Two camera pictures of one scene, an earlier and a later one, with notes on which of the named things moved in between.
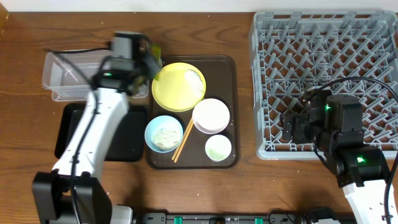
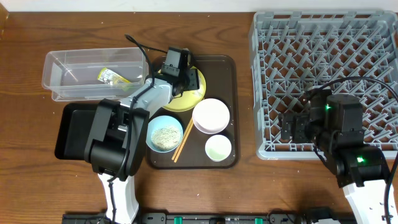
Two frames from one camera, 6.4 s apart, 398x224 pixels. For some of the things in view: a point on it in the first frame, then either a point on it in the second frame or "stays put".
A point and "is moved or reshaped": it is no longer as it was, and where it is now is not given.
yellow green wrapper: [155, 50] is moved or reshaped
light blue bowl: [163, 134] stays put
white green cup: [218, 148] stays put
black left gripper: [153, 63] → [195, 76]
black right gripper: [300, 122] stays put
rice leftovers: [166, 138] stays put
